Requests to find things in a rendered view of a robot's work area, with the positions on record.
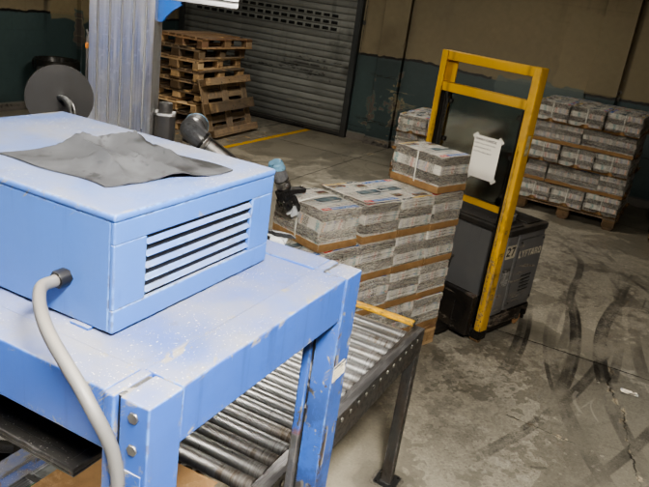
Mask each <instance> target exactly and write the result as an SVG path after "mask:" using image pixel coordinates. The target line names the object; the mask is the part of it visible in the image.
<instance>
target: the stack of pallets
mask: <svg viewBox="0 0 649 487"><path fill-rule="evenodd" d="M168 36H173V37H176V38H175V39H168ZM213 41H220V43H213ZM234 41H241V46H232V45H234ZM252 42H253V40H252V39H244V38H241V37H237V36H232V35H226V34H220V33H214V32H211V31H184V30H162V36H161V55H160V57H164V58H169V59H163V60H160V74H159V92H158V102H160V101H170V102H172V103H173V111H175V112H177V114H176V123H175V130H178V129H180V126H181V123H182V121H183V120H184V119H185V118H186V117H187V116H188V115H189V114H192V113H199V114H202V109H201V104H202V102H201V101H200V98H199V97H201V96H200V91H198V86H197V81H196V79H204V78H212V77H222V76H232V75H228V74H226V72H228V71H234V75H243V73H244V68H241V67H240V59H241V58H245V57H244V52H245V50H246V49H252ZM163 46H170V47H171V49H163ZM207 49H208V50H213V52H208V51H207ZM227 50H235V56H229V55H226V52H227ZM225 60H231V63H230V66H229V65H223V61H225ZM162 68H165V69H169V70H166V71H163V70H162ZM163 78H166V79H170V80H163ZM164 89H168V90H165V91H164ZM159 99H161V100H159ZM202 115H203V114H202Z"/></svg>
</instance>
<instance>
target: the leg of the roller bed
mask: <svg viewBox="0 0 649 487"><path fill-rule="evenodd" d="M418 358H419V355H418V356H417V357H416V358H415V359H414V360H413V361H412V362H411V363H410V364H409V366H408V367H407V368H406V369H405V370H404V371H403V372H402V375H401V380H400V384H399V389H398V394H397V399H396V404H395V409H394V414H393V419H392V423H391V428H390V433H389V438H388V443H387V448H386V452H385V457H384V462H383V467H382V472H381V480H383V481H385V482H387V483H390V482H391V481H392V479H393V478H394V473H395V470H396V465H397V460H398V455H399V450H400V445H401V441H402V437H403V432H404V427H405V422H406V418H407V413H408V408H409V400H410V396H411V391H412V386H413V381H414V376H415V371H416V367H417V362H418ZM385 482H384V483H385ZM392 482H393V481H392ZM387 483H386V484H387Z"/></svg>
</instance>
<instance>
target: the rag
mask: <svg viewBox="0 0 649 487"><path fill-rule="evenodd" d="M0 155H2V156H6V157H9V158H14V159H17V160H20V161H23V162H26V163H28V164H31V165H33V166H36V167H39V168H42V169H45V170H49V171H53V172H57V173H61V174H65V175H70V176H74V177H77V178H80V179H84V180H87V181H90V182H93V183H95V184H97V185H100V186H103V187H114V186H123V185H126V184H138V183H145V182H149V181H153V180H157V179H160V178H163V177H166V176H169V175H172V174H181V173H185V174H190V175H195V176H200V175H204V176H214V175H221V174H225V173H228V172H231V171H233V169H231V168H228V167H226V166H223V165H220V164H216V163H213V162H209V161H204V160H200V159H197V158H189V157H184V156H180V155H177V154H176V153H175V152H174V151H172V150H170V149H166V148H164V147H162V146H159V145H157V144H152V143H151V142H149V141H147V140H146V139H145V138H144V137H143V136H142V135H141V134H140V133H138V132H137V131H136V130H134V131H127V132H119V133H109V134H106V135H100V136H93V135H92V134H90V133H86V132H84V131H82V132H81V133H75V134H74V135H73V136H72V137H70V138H68V139H66V140H65V141H63V142H60V143H58V144H56V145H51V146H47V147H42V148H39V149H32V150H24V151H13V152H0Z"/></svg>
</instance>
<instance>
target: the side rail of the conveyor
mask: <svg viewBox="0 0 649 487"><path fill-rule="evenodd" d="M424 331H425V329H423V328H421V327H419V326H413V327H412V328H411V329H410V330H409V331H408V332H407V333H406V334H405V335H404V336H403V337H402V338H401V339H400V340H399V341H398V342H397V343H396V344H395V345H394V346H393V347H392V348H391V349H390V350H389V351H388V352H387V353H386V354H385V355H384V356H382V357H381V358H380V359H379V360H378V361H377V362H376V363H375V364H374V365H373V366H372V367H371V368H370V369H369V370H368V371H367V372H366V373H365V374H364V375H363V376H362V377H361V378H360V379H359V380H358V381H357V382H356V383H355V384H354V385H353V386H352V387H351V388H350V389H349V390H348V391H347V392H346V393H345V394H344V395H343V396H342V397H341V398H340V404H339V410H338V416H337V421H336V427H335V433H334V439H333V445H332V448H334V447H335V446H336V445H337V444H338V443H339V441H340V440H341V439H342V438H343V437H344V436H345V435H346V434H347V433H348V432H349V430H350V429H351V428H352V427H353V426H354V425H355V424H356V423H357V422H358V421H359V419H360V418H361V417H362V416H363V415H364V414H365V413H366V412H367V411H368V410H369V408H370V407H371V406H372V405H373V404H374V403H375V402H376V401H377V400H378V399H379V397H380V396H381V395H382V394H383V393H384V392H385V391H386V390H387V389H388V388H389V386H390V385H391V384H392V383H393V382H394V381H395V380H396V379H397V378H398V377H399V375H400V374H401V373H402V372H403V371H404V370H405V369H406V368H407V367H408V366H409V364H410V363H411V362H412V361H413V360H414V359H415V358H416V357H417V356H418V355H419V353H420V350H421V346H422V341H423V336H424ZM288 453H289V449H287V450H286V451H285V452H284V453H283V454H282V455H281V456H280V457H279V458H278V459H277V460H276V461H275V462H274V463H273V464H272V465H271V466H270V467H269V468H268V469H267V470H266V471H265V472H264V473H263V474H262V475H261V476H260V477H259V478H258V479H257V480H256V481H255V482H254V483H253V484H252V485H251V486H250V487H284V481H285V473H286V467H287V460H288Z"/></svg>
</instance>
